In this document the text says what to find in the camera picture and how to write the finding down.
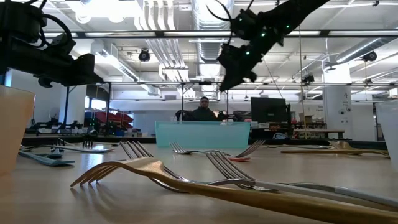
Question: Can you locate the black computer monitor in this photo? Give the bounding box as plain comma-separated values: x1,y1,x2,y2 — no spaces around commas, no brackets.
250,96,292,125

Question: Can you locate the fork with red handle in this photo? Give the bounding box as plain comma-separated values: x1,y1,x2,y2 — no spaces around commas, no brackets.
229,139,267,162

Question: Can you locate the cluttered background workbench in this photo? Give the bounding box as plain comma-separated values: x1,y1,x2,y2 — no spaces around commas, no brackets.
27,119,156,138

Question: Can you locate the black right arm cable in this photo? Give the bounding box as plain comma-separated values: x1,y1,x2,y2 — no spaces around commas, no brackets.
206,0,233,44

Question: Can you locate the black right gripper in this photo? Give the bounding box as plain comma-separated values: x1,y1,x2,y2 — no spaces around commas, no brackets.
216,42,265,93

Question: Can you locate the cluttered background desk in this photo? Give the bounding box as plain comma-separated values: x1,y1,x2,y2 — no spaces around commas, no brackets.
250,120,327,140

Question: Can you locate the silver ventilation duct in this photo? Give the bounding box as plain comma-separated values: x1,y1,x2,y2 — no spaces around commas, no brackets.
335,37,398,65
191,0,234,63

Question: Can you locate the tan plastic cup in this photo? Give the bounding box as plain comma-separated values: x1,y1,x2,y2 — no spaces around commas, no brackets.
0,84,36,175

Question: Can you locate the thin hanging cable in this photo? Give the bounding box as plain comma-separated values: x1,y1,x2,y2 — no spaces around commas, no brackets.
297,26,308,140

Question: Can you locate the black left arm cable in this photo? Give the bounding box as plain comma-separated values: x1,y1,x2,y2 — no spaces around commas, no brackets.
39,12,75,49

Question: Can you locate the red storage object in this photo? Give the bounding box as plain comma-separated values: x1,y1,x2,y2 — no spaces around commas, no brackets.
93,111,134,129

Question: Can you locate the black table edge rail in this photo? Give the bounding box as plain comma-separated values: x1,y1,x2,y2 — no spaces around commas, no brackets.
21,135,388,152

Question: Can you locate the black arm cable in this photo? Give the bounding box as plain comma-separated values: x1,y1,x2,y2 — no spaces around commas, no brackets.
39,12,75,49
206,0,233,44

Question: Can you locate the white building column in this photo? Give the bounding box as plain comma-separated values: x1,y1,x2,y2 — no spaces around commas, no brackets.
322,63,354,140

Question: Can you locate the person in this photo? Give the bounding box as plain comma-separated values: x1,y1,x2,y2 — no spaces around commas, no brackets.
190,96,219,122

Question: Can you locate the black overhead frame bar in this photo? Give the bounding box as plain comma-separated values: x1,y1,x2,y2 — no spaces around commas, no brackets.
40,29,398,39

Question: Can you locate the black metal rig frame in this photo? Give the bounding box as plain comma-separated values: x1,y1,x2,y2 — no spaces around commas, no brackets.
63,80,231,125

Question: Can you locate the white cup at right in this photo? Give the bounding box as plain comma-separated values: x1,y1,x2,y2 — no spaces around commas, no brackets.
374,98,398,174

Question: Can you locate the teal plastic bin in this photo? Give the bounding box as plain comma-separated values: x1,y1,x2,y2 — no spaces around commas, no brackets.
154,120,251,149

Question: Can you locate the cardboard box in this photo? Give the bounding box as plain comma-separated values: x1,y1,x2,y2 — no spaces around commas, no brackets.
298,112,314,124

